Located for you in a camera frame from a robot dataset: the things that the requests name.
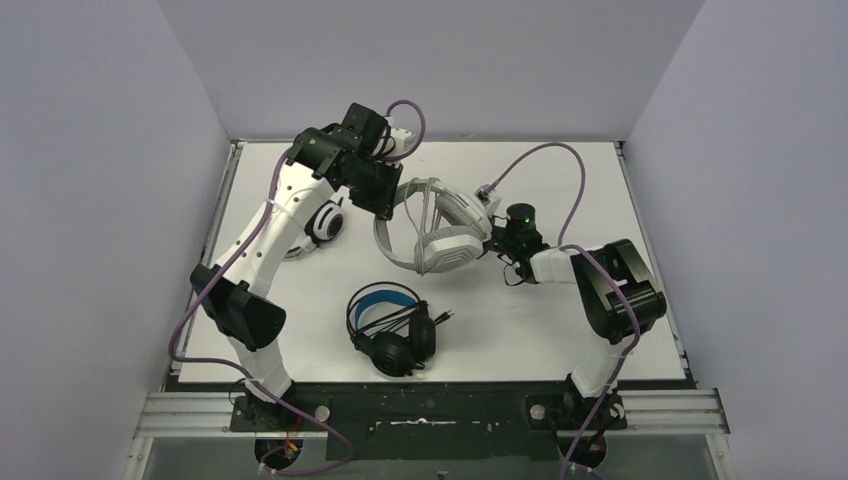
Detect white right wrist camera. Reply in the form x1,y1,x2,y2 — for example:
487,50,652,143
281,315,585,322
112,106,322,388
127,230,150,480
475,184,502,218

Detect grey white headphones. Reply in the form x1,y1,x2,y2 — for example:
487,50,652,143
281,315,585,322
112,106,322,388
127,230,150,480
373,177,493,276

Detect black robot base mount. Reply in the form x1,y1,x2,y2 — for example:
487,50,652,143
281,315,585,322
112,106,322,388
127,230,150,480
228,380,627,462

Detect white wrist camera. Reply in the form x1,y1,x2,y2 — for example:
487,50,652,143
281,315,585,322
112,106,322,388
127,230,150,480
475,184,502,218
384,116,420,161

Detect black headphones with blue band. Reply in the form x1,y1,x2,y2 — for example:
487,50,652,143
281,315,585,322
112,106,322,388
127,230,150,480
345,281,437,378

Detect black headphone cable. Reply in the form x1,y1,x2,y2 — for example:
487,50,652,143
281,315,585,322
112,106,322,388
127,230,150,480
357,301,458,342

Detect white and black headphones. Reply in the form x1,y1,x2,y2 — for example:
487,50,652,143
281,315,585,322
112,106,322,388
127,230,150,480
285,197,345,260

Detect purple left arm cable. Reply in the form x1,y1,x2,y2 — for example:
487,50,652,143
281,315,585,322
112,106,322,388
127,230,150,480
167,99,427,478

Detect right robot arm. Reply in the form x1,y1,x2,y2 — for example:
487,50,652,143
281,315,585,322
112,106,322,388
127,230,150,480
485,203,668,427

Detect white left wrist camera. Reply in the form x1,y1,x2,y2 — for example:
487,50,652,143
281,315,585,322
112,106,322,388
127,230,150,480
384,116,420,161

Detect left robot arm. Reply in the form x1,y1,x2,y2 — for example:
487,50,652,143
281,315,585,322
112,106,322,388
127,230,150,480
190,103,402,427

